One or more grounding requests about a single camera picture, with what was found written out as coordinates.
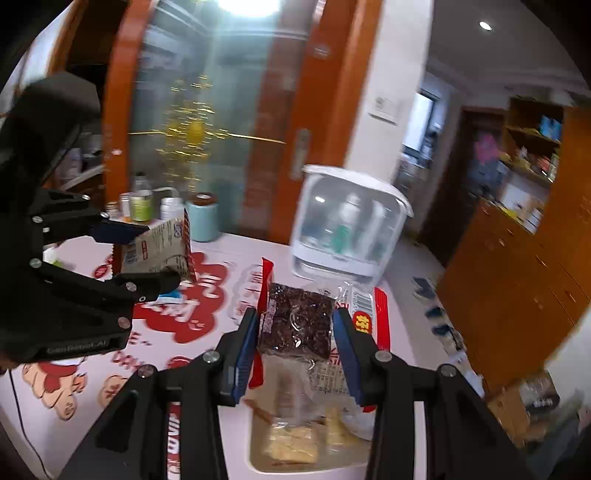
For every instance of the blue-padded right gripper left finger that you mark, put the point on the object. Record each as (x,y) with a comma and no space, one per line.
(237,349)

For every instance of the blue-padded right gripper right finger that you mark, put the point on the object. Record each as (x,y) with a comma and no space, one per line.
(356,352)

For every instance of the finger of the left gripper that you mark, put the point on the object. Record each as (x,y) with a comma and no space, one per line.
(110,231)
(146,287)

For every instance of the white printed snack bag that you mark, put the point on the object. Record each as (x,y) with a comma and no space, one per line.
(165,245)

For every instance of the dark red bean cake packet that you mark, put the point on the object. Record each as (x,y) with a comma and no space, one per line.
(300,332)

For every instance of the toast bread bag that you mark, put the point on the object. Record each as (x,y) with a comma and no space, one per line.
(323,443)

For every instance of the green label plastic bottle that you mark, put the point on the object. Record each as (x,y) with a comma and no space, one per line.
(141,199)

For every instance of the white squeeze bottle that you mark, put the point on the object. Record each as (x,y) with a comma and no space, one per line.
(171,204)

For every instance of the light blue canister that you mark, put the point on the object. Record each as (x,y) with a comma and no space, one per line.
(202,211)

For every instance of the blue slipper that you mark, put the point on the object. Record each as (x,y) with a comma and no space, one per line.
(424,288)

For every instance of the white plastic storage bin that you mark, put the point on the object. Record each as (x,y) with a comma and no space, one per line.
(242,431)

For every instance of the white cosmetics organizer box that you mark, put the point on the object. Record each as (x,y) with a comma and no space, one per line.
(346,226)

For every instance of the cardboard box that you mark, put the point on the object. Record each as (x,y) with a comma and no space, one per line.
(524,409)

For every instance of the wooden cabinet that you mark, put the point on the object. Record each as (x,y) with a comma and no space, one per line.
(516,295)

